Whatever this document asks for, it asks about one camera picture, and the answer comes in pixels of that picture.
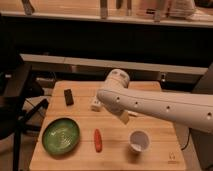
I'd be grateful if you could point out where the white plastic bottle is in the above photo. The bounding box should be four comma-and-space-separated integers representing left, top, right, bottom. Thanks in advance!
91, 96, 102, 112

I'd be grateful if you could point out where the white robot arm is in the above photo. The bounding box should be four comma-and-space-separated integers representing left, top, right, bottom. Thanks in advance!
97, 69, 213, 133

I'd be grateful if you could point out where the green ceramic bowl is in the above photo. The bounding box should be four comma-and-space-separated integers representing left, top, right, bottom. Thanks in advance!
42, 118, 80, 156

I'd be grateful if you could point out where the dark brown rectangular block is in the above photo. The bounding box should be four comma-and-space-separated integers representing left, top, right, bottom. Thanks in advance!
64, 89, 74, 106

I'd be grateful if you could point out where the orange carrot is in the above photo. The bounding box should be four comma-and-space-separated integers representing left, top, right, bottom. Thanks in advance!
94, 129, 102, 152

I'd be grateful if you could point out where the white rectangular sponge block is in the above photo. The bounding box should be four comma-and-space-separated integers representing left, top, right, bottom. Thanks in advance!
127, 111, 138, 117

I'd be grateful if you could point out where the black office chair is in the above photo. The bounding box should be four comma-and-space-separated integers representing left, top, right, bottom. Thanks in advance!
0, 50, 48, 171

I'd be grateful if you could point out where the black cable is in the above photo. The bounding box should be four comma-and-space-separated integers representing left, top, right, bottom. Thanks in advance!
179, 128, 192, 152

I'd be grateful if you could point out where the white paper cup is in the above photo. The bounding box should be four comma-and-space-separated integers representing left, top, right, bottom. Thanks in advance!
129, 131, 150, 154

